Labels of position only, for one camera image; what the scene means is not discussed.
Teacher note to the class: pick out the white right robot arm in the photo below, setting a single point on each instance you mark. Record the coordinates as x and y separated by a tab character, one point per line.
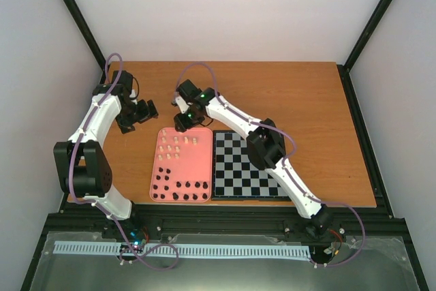
265	147

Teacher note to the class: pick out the right controller board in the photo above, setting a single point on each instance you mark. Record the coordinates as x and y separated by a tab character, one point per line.
336	245

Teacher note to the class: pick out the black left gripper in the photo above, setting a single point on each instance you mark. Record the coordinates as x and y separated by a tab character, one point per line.
124	123

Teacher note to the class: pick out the black aluminium frame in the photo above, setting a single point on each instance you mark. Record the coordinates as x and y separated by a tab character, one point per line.
377	221

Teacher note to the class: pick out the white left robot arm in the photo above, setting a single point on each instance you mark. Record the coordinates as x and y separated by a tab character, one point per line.
83	170

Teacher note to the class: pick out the controller board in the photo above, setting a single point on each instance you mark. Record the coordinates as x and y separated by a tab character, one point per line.
336	245
140	237

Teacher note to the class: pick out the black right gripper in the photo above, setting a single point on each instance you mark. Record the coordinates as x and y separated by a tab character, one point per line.
182	125

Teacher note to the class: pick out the light blue cable duct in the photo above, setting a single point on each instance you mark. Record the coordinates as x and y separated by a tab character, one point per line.
185	251

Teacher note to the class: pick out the left controller board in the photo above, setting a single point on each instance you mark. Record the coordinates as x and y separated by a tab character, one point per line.
140	237

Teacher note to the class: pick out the black grey chessboard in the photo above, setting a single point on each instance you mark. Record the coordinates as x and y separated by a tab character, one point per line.
235	177

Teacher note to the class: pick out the pink plastic tray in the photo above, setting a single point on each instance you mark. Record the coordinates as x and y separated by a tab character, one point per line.
195	164

